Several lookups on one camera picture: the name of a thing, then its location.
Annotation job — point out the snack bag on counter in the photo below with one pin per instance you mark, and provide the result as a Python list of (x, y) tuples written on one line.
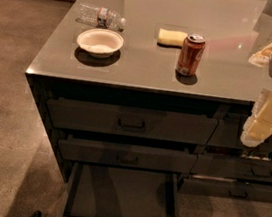
[(262, 57)]

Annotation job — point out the white paper bowl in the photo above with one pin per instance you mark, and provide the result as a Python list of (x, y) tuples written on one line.
[(100, 43)]

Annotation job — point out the red coke can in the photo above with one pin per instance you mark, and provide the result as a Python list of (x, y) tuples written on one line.
[(190, 54)]

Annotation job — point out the clear plastic water bottle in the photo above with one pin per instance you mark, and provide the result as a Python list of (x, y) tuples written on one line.
[(100, 17)]

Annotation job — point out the middle left drawer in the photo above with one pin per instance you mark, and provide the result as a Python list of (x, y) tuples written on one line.
[(94, 151)]

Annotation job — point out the top left drawer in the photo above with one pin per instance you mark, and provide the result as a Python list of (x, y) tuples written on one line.
[(130, 121)]

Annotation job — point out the top right drawer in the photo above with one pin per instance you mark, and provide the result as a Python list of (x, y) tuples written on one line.
[(228, 131)]

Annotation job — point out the open bottom left drawer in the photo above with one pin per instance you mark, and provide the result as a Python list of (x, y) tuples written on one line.
[(105, 191)]

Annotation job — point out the middle right drawer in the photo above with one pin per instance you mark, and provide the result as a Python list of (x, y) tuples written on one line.
[(235, 168)]

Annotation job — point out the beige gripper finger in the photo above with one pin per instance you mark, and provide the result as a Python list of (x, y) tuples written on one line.
[(254, 133)]

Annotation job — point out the dark grey drawer cabinet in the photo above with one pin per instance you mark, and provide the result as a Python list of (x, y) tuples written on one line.
[(143, 74)]

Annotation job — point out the bottom right drawer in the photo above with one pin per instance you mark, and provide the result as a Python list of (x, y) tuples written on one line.
[(233, 190)]

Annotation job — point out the yellow sponge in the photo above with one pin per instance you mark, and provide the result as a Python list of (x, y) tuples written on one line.
[(171, 38)]

